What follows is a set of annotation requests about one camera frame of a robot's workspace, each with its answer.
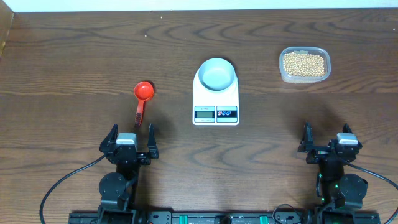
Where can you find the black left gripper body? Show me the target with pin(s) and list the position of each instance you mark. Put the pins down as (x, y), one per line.
(143, 159)

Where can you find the grey bowl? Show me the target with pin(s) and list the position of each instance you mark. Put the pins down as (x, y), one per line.
(216, 74)

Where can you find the red measuring scoop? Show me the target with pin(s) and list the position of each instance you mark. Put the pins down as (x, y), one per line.
(143, 91)

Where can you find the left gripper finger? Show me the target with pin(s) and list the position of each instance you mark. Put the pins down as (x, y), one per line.
(109, 141)
(151, 144)

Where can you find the white digital kitchen scale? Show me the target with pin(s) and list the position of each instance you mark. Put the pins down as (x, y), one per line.
(215, 108)

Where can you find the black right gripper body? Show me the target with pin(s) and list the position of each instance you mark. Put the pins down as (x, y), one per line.
(318, 152)

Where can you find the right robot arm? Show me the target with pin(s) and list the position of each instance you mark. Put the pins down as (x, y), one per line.
(342, 194)

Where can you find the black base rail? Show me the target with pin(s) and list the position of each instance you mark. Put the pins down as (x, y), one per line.
(165, 217)

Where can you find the clear plastic soybean container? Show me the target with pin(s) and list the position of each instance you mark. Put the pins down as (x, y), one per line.
(304, 65)

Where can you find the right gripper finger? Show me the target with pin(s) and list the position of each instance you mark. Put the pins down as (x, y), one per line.
(306, 144)
(347, 129)

